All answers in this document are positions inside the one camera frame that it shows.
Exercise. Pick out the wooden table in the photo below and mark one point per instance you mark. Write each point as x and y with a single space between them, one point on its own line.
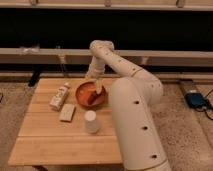
44 140

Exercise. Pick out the black table leg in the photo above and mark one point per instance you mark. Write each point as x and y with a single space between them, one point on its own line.
35 76

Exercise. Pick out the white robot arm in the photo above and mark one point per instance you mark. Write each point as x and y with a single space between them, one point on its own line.
130 99

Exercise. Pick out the blue device on floor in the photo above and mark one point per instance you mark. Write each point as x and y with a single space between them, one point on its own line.
195 100

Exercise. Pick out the orange ceramic bowl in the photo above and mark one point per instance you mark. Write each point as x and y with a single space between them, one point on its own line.
87 96

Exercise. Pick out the long wooden rail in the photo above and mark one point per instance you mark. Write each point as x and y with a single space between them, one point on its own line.
83 56

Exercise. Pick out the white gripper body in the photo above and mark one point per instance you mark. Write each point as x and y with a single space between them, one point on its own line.
96 68

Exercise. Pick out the beige rectangular block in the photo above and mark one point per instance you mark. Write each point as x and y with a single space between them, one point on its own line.
67 112

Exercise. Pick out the white plastic cup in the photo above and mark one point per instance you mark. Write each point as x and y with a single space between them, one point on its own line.
91 122

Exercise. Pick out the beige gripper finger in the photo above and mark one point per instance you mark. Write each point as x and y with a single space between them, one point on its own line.
98 86

